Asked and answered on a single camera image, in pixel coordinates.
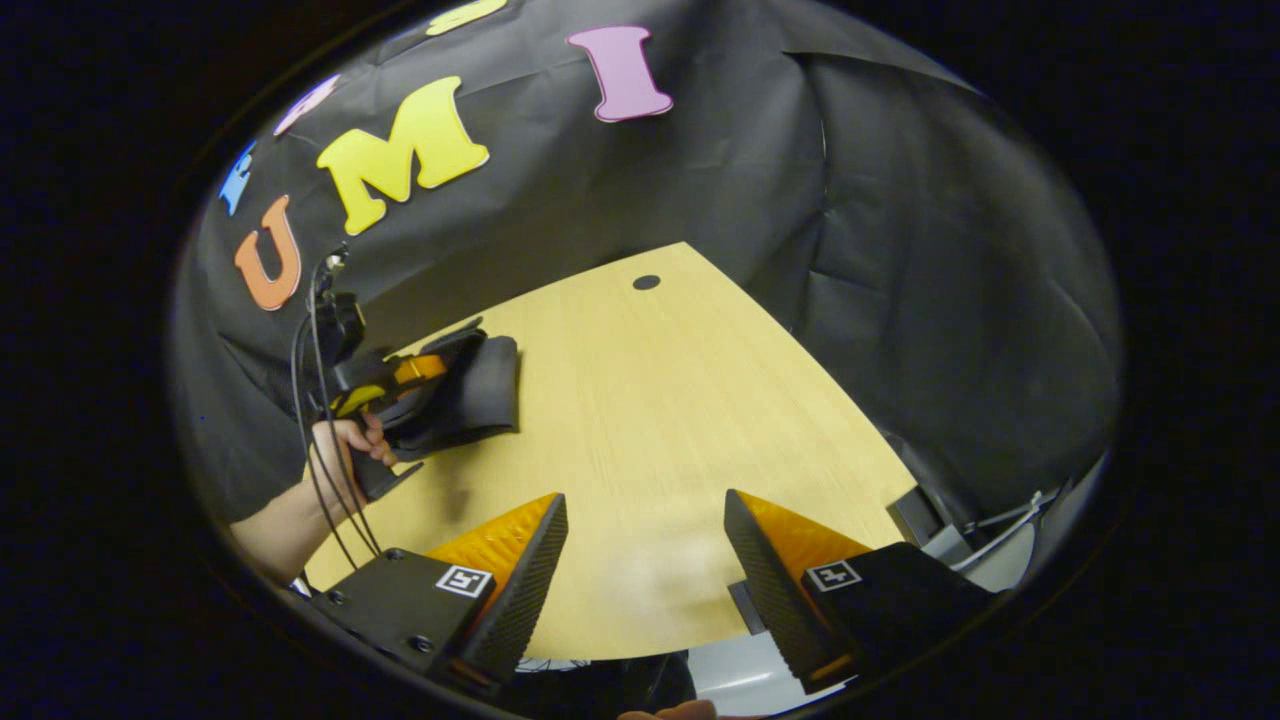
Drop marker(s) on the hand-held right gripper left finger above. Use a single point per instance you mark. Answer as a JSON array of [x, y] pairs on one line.
[[520, 590]]

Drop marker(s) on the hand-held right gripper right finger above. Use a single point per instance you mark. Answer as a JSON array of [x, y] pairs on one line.
[[770, 590]]

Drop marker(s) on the black table grommet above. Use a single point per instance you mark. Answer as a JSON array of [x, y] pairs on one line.
[[646, 282]]

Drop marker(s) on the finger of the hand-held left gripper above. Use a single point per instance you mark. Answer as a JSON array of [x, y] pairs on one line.
[[425, 368], [410, 408]]

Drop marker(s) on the grey chair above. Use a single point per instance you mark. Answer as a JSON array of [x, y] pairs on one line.
[[1000, 565]]

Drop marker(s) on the dark jeans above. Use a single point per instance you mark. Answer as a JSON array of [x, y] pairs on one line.
[[485, 395]]

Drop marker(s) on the black backdrop cloth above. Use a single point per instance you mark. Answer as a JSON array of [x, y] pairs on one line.
[[900, 250]]

